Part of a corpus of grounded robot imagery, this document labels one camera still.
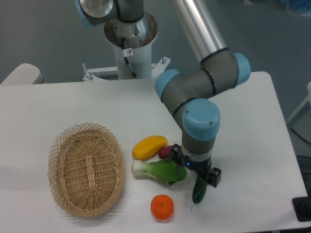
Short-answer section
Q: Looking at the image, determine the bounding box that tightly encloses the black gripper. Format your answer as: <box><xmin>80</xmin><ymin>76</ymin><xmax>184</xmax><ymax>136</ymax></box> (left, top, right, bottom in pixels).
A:
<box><xmin>169</xmin><ymin>144</ymin><xmax>222</xmax><ymax>187</ymax></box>

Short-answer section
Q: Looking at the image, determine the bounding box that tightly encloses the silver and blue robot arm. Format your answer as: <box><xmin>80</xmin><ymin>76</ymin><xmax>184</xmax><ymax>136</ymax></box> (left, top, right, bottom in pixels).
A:
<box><xmin>75</xmin><ymin>0</ymin><xmax>251</xmax><ymax>187</ymax></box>

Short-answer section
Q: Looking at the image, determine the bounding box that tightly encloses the yellow mango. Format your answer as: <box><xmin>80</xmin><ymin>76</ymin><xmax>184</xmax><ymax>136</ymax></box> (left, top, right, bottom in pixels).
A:
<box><xmin>132</xmin><ymin>135</ymin><xmax>168</xmax><ymax>161</ymax></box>

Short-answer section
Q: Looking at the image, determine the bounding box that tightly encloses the green cucumber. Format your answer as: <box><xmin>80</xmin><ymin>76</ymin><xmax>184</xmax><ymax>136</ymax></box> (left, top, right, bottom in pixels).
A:
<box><xmin>190</xmin><ymin>175</ymin><xmax>207</xmax><ymax>210</ymax></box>

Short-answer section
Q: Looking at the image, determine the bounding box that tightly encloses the woven wicker basket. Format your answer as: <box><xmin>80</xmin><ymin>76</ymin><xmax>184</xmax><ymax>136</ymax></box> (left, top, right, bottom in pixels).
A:
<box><xmin>48</xmin><ymin>123</ymin><xmax>125</xmax><ymax>217</ymax></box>

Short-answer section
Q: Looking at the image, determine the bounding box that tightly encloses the orange tangerine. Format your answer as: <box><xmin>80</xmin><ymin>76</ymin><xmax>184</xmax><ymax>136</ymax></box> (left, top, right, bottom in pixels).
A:
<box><xmin>150</xmin><ymin>195</ymin><xmax>174</xmax><ymax>220</ymax></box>

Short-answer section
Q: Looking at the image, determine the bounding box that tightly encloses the white furniture frame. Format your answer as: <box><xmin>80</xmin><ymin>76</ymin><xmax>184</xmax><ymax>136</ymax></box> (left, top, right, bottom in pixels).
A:
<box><xmin>286</xmin><ymin>83</ymin><xmax>311</xmax><ymax>127</ymax></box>

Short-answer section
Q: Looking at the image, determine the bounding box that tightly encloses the black pedestal cable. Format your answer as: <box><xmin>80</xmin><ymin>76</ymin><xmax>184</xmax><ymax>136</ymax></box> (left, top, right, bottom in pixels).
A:
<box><xmin>121</xmin><ymin>36</ymin><xmax>139</xmax><ymax>79</ymax></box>

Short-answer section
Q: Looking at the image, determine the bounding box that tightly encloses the black device at table edge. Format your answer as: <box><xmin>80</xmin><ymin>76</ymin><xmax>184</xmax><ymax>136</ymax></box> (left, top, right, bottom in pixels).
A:
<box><xmin>292</xmin><ymin>197</ymin><xmax>311</xmax><ymax>222</ymax></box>

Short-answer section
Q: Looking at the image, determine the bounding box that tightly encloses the blue object in corner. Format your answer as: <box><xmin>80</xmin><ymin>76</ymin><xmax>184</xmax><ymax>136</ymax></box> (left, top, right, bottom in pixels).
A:
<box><xmin>280</xmin><ymin>0</ymin><xmax>311</xmax><ymax>17</ymax></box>

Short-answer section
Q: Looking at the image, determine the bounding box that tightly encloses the white chair back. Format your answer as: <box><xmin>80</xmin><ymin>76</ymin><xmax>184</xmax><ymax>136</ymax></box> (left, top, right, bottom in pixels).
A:
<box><xmin>0</xmin><ymin>63</ymin><xmax>45</xmax><ymax>86</ymax></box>

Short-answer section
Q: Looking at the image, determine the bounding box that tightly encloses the purple sweet potato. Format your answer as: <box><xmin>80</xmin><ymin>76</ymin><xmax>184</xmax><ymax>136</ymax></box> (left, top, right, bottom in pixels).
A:
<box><xmin>158</xmin><ymin>145</ymin><xmax>173</xmax><ymax>159</ymax></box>

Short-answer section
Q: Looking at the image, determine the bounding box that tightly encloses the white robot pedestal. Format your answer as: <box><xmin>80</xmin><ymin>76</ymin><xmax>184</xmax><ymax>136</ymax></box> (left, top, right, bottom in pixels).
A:
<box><xmin>83</xmin><ymin>12</ymin><xmax>171</xmax><ymax>82</ymax></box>

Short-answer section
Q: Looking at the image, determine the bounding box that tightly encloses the green bok choy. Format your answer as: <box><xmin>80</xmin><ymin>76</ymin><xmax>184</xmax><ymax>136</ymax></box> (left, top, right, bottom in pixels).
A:
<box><xmin>131</xmin><ymin>160</ymin><xmax>187</xmax><ymax>185</ymax></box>

